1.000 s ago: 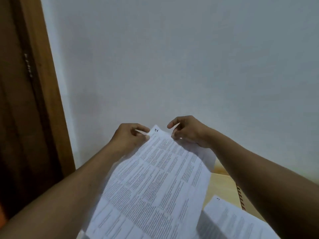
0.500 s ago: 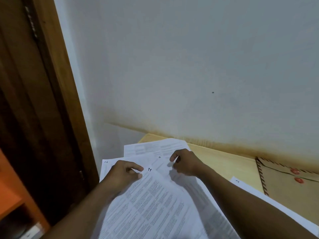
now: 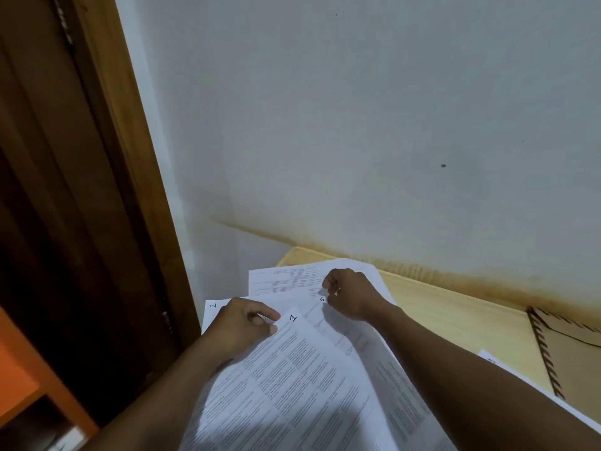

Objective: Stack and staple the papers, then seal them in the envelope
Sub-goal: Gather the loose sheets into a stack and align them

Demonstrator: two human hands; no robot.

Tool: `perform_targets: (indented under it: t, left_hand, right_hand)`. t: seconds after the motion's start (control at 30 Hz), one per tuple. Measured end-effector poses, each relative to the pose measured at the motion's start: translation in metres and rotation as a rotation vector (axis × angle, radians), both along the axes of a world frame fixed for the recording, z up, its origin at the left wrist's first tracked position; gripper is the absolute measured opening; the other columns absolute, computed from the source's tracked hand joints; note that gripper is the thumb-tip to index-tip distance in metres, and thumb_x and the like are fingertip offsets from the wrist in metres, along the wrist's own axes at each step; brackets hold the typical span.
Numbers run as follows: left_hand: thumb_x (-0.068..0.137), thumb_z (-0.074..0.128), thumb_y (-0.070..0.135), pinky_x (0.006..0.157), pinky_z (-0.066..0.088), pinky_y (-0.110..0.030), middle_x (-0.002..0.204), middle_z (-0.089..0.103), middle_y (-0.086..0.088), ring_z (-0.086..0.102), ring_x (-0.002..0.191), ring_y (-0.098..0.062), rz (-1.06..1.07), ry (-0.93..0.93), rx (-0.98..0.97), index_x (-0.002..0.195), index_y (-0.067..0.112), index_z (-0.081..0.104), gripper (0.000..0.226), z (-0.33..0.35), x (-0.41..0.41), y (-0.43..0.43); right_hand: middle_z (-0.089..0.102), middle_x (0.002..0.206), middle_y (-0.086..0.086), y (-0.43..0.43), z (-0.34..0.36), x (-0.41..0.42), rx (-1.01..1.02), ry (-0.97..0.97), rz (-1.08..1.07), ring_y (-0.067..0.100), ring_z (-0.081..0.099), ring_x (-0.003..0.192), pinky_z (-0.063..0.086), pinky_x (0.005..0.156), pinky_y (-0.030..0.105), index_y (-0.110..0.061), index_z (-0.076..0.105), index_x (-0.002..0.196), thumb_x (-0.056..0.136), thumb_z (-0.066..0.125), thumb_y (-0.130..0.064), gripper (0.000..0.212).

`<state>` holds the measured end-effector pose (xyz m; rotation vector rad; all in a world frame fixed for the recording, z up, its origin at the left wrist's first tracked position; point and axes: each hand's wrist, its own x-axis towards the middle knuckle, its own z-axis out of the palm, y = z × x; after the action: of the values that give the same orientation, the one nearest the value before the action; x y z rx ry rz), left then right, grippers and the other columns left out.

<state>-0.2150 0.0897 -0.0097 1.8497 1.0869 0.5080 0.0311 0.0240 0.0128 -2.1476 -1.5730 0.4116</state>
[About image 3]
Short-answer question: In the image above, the person's left hand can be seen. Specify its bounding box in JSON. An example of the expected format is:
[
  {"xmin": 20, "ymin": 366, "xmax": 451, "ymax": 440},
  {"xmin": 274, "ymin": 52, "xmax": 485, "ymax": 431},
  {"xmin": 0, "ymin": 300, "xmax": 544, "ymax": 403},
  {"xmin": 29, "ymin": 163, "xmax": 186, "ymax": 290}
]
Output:
[{"xmin": 201, "ymin": 298, "xmax": 282, "ymax": 363}]

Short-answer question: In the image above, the person's right hand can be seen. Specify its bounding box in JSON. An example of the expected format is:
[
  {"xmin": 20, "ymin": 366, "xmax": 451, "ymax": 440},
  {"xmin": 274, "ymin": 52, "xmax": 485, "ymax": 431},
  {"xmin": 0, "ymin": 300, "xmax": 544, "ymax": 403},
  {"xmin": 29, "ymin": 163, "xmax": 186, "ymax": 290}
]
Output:
[{"xmin": 321, "ymin": 268, "xmax": 399, "ymax": 323}]

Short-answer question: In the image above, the printed paper sheet with table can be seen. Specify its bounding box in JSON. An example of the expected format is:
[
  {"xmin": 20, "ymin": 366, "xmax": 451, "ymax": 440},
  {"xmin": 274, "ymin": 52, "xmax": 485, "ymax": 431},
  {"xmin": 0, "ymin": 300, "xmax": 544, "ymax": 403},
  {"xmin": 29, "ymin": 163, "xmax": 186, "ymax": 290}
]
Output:
[{"xmin": 178, "ymin": 307, "xmax": 401, "ymax": 451}]

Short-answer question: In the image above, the printed paper sheet dense text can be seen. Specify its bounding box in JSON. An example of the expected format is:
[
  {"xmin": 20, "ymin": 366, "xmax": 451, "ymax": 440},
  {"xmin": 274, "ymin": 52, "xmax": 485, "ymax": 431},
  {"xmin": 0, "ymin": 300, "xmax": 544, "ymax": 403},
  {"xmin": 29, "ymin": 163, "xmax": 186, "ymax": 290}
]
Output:
[{"xmin": 299, "ymin": 296, "xmax": 458, "ymax": 451}]

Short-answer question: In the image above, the white paper sheet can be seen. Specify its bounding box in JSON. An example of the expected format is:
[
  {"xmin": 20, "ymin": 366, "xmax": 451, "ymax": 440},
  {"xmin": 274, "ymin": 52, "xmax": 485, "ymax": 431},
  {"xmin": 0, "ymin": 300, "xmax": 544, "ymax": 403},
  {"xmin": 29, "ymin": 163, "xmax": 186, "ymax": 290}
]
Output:
[{"xmin": 477, "ymin": 349, "xmax": 601, "ymax": 424}]

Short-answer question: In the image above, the white item in shelf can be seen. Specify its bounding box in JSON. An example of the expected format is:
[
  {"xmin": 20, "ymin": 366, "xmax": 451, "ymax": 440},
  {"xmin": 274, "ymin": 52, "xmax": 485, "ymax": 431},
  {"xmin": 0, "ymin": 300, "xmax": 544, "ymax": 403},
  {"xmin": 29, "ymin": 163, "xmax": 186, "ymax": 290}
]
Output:
[{"xmin": 46, "ymin": 426, "xmax": 88, "ymax": 451}]

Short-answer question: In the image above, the dark brown wooden door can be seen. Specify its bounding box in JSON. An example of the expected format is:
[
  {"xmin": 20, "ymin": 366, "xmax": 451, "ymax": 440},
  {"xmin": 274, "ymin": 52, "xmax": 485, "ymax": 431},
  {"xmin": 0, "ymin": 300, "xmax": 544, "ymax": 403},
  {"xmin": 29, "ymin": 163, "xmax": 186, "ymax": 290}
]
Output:
[{"xmin": 0, "ymin": 0, "xmax": 181, "ymax": 430}]

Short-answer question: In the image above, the orange shelf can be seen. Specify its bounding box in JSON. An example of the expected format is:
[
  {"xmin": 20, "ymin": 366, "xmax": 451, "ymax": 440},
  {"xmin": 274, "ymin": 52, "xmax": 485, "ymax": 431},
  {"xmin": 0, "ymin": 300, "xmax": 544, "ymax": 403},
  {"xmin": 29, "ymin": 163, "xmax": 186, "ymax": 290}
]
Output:
[{"xmin": 0, "ymin": 305, "xmax": 100, "ymax": 451}]

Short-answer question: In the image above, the laser-cut wooden box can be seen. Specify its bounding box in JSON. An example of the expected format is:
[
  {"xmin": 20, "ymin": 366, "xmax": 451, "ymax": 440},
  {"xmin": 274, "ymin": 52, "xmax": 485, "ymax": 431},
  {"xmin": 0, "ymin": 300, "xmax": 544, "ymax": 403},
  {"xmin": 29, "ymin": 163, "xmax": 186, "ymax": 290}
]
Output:
[{"xmin": 526, "ymin": 306, "xmax": 601, "ymax": 424}]

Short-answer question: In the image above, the light brown wooden door frame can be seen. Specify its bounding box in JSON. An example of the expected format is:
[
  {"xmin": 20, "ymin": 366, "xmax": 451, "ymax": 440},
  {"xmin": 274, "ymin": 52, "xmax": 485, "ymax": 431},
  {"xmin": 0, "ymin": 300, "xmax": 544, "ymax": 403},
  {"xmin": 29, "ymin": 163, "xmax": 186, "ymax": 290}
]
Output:
[{"xmin": 69, "ymin": 0, "xmax": 203, "ymax": 349}]

